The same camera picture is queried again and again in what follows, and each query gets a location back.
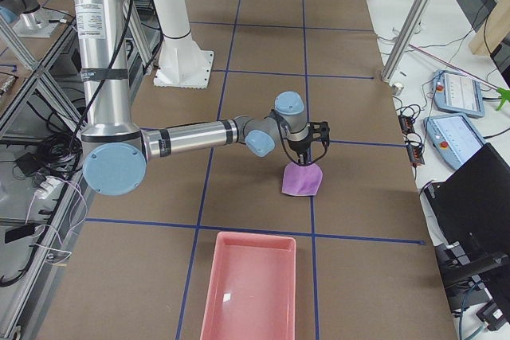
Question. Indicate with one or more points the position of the aluminium frame post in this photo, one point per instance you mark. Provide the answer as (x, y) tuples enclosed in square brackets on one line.
[(413, 18)]

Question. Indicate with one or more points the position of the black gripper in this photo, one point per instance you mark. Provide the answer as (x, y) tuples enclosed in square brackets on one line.
[(298, 146)]

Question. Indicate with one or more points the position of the near blue teach pendant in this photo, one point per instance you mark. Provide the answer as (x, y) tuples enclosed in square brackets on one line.
[(455, 137)]

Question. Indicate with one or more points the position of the black laptop computer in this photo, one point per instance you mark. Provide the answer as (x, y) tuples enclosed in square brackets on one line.
[(472, 206)]

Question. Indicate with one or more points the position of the pink plastic bin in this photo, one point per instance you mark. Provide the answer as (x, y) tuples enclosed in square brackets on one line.
[(252, 288)]

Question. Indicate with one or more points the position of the purple microfiber cloth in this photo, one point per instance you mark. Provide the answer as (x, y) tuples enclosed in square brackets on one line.
[(301, 181)]

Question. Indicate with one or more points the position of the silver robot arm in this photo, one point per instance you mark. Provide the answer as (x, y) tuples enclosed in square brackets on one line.
[(28, 18), (116, 151)]

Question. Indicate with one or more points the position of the far blue teach pendant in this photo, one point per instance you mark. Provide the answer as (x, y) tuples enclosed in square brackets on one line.
[(454, 92)]

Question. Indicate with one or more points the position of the green tipped reacher stick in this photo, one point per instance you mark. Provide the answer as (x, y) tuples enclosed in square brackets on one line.
[(504, 93)]

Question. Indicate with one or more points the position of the blue teach pendant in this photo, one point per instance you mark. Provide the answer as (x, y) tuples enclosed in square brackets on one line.
[(454, 92), (455, 137)]

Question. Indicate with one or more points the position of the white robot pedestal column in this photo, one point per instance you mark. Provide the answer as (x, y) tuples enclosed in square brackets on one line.
[(182, 63)]

